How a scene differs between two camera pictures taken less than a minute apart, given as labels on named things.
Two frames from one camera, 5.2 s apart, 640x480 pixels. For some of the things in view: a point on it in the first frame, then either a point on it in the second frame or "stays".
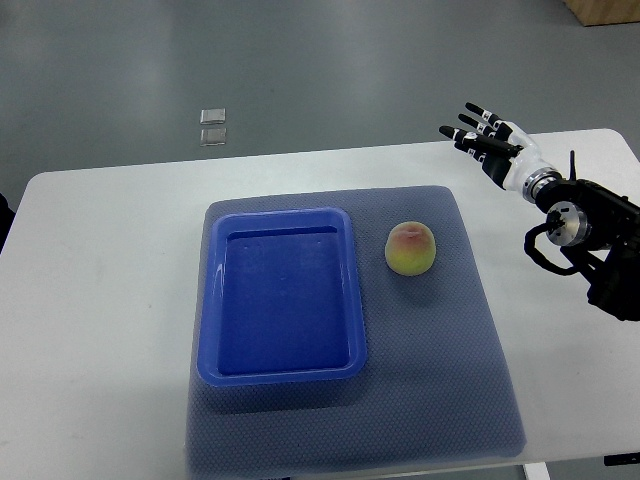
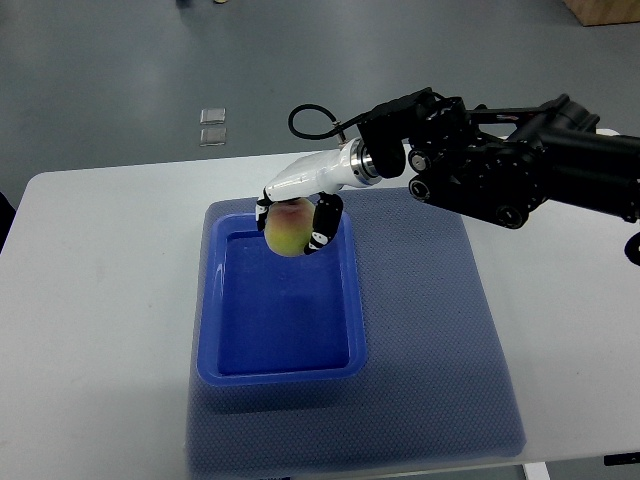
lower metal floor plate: [213, 137] stays
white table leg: [536, 471] stays
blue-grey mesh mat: [436, 390] stays
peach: [410, 248] to [289, 225]
